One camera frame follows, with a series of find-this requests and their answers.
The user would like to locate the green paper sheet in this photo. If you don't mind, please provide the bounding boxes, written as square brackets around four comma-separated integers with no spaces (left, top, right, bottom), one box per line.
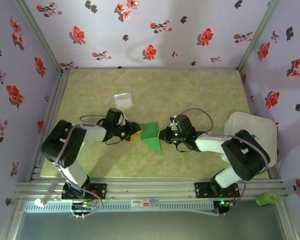
[139,121,163,156]

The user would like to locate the clear plastic zip bag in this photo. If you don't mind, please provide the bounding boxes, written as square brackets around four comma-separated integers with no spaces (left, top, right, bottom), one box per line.
[114,92,134,109]

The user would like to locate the white barcode label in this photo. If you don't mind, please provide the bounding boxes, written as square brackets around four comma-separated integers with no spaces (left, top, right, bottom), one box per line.
[130,199,151,208]

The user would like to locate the white plastic storage box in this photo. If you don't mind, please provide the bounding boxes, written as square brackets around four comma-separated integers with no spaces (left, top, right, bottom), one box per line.
[222,111,278,173]

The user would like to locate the green plastic cup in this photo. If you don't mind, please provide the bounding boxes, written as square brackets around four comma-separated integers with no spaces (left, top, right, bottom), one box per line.
[255,191,281,207]

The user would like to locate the wide aluminium frame beam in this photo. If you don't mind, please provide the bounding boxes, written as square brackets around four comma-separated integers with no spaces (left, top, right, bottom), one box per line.
[14,177,298,200]

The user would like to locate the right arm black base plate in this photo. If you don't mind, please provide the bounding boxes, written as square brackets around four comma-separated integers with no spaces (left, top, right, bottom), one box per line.
[194,181,240,200]

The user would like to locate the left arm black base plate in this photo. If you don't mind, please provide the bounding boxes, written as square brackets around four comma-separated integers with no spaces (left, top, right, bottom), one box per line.
[61,183,108,201]

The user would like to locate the white slotted cable duct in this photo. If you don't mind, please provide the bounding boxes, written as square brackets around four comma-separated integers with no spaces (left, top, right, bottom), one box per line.
[23,201,215,213]

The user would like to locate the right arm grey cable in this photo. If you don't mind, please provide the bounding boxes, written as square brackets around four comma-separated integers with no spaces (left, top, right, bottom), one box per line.
[176,107,271,216]

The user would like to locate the aluminium frame post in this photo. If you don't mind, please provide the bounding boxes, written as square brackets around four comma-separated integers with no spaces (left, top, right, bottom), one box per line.
[13,0,67,75]
[236,0,284,72]

